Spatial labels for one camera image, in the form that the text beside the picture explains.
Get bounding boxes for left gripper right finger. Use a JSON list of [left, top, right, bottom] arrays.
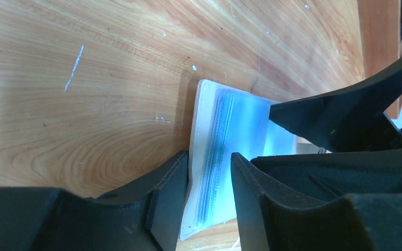
[[231, 149, 402, 250]]

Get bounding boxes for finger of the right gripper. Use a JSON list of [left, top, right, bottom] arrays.
[[269, 58, 402, 152]]

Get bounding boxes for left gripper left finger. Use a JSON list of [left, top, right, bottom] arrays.
[[0, 151, 188, 250]]

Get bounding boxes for wooden compartment organizer box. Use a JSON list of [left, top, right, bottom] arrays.
[[357, 0, 402, 119]]

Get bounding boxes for beige card holder wallet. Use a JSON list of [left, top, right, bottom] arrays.
[[180, 79, 297, 240]]

